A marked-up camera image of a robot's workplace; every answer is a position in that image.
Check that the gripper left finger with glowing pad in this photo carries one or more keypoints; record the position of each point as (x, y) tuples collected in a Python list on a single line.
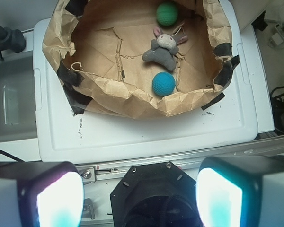
[(40, 194)]

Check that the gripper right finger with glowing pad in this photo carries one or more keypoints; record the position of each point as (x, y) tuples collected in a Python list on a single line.
[(241, 191)]

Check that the green dimpled foam ball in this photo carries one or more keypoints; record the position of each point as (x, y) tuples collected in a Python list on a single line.
[(167, 13)]

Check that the blue dimpled foam ball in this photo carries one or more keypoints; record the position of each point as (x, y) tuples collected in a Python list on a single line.
[(163, 84)]

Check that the white plastic bin lid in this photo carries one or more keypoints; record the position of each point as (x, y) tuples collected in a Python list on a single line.
[(96, 137)]

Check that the clear plastic container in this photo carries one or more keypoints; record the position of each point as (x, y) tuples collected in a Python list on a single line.
[(17, 98)]

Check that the black clamp knob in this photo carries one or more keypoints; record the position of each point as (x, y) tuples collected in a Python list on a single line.
[(11, 40)]

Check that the grey plush bunny toy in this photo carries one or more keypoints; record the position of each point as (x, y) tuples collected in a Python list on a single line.
[(163, 48)]

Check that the crumpled brown paper bag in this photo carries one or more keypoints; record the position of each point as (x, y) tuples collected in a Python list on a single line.
[(96, 48)]

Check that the aluminium extrusion rail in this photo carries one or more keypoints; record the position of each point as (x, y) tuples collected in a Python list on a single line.
[(185, 160)]

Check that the black octagonal mount plate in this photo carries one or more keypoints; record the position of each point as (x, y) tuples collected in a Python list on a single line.
[(155, 195)]

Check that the white wall adapter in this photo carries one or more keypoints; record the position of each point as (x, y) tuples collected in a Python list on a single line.
[(277, 39)]

